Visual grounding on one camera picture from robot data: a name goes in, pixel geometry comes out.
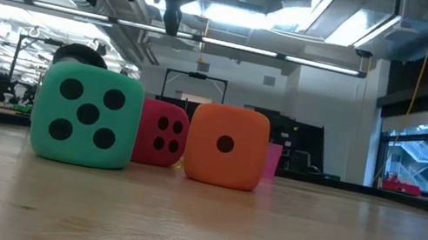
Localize long ceiling light bar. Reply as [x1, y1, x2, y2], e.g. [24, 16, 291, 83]
[0, 0, 371, 80]

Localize red foam die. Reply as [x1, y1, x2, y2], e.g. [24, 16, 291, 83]
[130, 96, 195, 172]

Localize black rectangular stand frame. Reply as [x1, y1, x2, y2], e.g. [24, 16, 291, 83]
[160, 66, 230, 108]

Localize black cabinets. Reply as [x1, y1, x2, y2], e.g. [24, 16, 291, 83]
[235, 104, 333, 179]

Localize teal foam die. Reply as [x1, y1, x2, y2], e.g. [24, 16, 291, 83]
[24, 57, 150, 175]

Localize pink plastic bin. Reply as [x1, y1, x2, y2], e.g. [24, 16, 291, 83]
[260, 142, 284, 183]

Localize orange foam die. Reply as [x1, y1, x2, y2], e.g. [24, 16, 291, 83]
[178, 99, 274, 194]

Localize red plastic crate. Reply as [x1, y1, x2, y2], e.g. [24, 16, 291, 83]
[379, 175, 424, 198]

